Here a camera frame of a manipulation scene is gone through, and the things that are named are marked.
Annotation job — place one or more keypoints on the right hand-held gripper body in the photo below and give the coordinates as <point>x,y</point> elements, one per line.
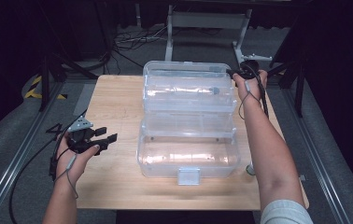
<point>247,70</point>

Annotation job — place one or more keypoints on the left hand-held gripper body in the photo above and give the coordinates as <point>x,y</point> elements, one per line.
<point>81,138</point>

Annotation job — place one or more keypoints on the clear plastic storage box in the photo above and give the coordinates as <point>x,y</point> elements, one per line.
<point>187,149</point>

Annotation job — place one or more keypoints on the small white-capped bottle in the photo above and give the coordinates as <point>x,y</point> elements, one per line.
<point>250,169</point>

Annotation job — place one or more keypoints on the person's right hand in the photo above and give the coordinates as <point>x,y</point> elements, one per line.
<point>254,90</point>

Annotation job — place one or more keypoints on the person's left hand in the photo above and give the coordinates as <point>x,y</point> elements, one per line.
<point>82,160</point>

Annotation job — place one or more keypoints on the grey floor tape strip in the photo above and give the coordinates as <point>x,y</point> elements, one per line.
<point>84,99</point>

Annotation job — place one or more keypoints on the black metal stand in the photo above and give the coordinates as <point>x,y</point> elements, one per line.
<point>299,93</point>
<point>44,81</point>

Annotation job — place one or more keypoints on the yellow black hazard tape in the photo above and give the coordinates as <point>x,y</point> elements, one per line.
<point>34,91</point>

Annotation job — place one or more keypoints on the grey metal desk frame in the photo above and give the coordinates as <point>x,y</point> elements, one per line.
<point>207,20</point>

